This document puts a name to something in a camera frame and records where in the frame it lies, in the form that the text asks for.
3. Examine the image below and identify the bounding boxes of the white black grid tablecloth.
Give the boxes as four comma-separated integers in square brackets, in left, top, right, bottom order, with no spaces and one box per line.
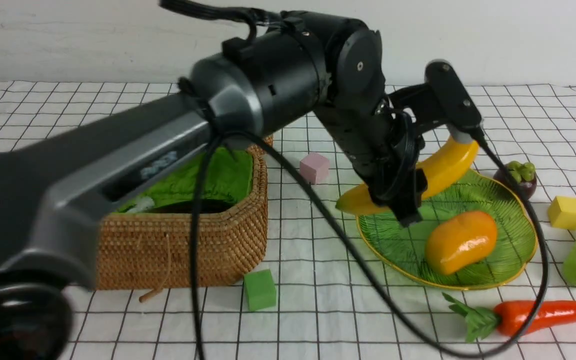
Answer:
[0,80,576,360]

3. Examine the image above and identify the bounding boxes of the green glass leaf plate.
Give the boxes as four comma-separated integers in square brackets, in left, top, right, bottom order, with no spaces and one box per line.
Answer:
[356,170,538,291]

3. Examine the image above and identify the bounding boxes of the yellow toy banana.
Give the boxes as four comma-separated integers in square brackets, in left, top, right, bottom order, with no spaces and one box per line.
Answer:
[335,136,479,216]

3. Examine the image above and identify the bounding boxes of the woven rattan basket green lining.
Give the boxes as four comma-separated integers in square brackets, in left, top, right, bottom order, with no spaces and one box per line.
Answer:
[95,146,268,301]

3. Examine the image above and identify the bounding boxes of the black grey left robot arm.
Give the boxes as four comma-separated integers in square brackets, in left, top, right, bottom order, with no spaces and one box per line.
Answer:
[0,0,428,360]

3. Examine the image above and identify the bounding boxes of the orange yellow toy mango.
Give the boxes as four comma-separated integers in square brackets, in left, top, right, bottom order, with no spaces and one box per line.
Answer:
[424,210,498,276]

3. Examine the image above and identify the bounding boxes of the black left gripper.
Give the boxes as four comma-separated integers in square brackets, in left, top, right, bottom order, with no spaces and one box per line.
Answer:
[314,95,428,228]

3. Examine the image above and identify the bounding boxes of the orange toy carrot green leaves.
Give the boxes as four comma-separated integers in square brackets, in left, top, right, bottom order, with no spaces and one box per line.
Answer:
[442,293,576,343]

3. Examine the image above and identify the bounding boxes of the dark purple toy mangosteen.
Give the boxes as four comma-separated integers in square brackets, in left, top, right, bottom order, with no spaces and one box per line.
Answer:
[505,161,538,199]

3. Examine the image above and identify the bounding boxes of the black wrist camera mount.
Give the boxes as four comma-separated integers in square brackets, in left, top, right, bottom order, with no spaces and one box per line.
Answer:
[388,59,483,144]

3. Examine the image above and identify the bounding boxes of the black camera cable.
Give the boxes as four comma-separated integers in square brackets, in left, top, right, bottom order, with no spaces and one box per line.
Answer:
[188,127,549,360]

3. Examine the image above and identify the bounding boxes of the pink foam cube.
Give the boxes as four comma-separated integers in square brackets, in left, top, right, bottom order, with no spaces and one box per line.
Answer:
[299,152,330,184]

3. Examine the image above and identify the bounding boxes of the yellow foam cube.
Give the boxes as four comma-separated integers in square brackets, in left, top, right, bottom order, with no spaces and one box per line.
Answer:
[547,195,576,231]

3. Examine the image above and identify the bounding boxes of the green foam cube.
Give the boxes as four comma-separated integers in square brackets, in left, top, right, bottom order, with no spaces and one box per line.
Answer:
[243,269,277,312]

